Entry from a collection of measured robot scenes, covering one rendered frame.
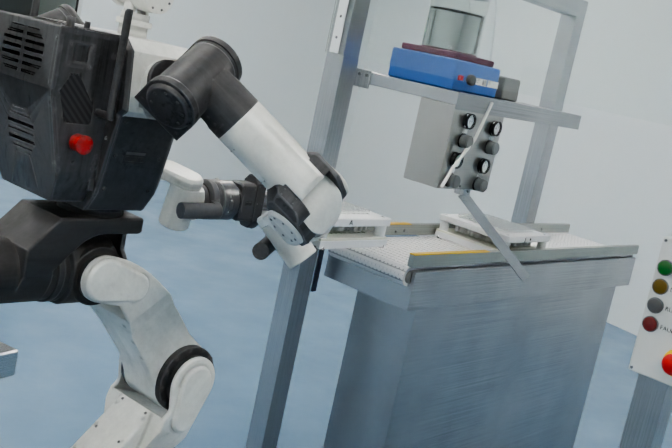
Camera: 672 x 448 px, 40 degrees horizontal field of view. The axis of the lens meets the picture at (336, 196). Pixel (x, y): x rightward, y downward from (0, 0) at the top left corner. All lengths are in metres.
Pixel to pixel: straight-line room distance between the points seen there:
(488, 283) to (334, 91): 0.69
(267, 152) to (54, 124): 0.34
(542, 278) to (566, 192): 3.43
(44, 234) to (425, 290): 1.05
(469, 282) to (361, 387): 0.41
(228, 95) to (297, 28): 6.29
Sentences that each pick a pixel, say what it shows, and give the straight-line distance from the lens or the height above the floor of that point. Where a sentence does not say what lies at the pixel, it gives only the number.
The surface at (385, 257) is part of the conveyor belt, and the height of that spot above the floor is 0.80.
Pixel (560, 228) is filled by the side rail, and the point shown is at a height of 0.82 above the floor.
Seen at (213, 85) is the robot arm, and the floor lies 1.18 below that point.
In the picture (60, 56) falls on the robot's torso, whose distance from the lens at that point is 1.51.
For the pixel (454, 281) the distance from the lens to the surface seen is 2.42.
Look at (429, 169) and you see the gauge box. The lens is 2.19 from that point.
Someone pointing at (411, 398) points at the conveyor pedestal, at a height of 0.41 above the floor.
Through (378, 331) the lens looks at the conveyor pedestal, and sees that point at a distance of 2.48.
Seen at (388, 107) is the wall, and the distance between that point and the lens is 7.77.
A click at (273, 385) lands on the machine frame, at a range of 2.48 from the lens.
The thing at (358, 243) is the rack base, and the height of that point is 0.86.
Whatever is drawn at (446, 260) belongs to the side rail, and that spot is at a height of 0.82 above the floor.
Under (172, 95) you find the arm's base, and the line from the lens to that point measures 1.44.
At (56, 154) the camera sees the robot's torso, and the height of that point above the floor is 1.02.
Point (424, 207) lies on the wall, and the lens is 7.26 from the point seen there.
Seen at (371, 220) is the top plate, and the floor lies 0.91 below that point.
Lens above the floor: 1.27
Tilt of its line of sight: 9 degrees down
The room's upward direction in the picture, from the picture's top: 12 degrees clockwise
